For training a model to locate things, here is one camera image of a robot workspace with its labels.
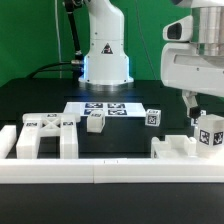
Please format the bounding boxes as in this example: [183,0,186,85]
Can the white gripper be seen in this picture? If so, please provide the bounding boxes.
[161,43,224,119]

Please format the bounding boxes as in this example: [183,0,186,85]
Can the white chair seat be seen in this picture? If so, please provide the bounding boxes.
[151,135,197,159]

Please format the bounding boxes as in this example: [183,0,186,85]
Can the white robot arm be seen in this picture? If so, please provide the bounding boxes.
[79,0,224,118]

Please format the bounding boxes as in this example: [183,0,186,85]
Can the white marker sheet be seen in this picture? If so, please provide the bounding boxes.
[64,102,145,117]

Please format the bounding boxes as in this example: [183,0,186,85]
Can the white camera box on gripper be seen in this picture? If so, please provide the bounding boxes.
[163,15,193,42]

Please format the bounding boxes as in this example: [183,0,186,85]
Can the black camera pole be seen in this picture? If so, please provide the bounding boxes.
[63,0,84,61]

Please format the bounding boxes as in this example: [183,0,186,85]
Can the white chair back frame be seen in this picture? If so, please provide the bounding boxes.
[16,113,81,159]

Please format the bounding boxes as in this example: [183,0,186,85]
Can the black cable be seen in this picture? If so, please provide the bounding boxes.
[26,62,84,80]

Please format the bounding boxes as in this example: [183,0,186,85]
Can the white cable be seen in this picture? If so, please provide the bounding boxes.
[54,0,63,80]

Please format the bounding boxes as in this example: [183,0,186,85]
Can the white U-shaped fence frame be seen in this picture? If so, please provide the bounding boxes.
[0,125,224,184]

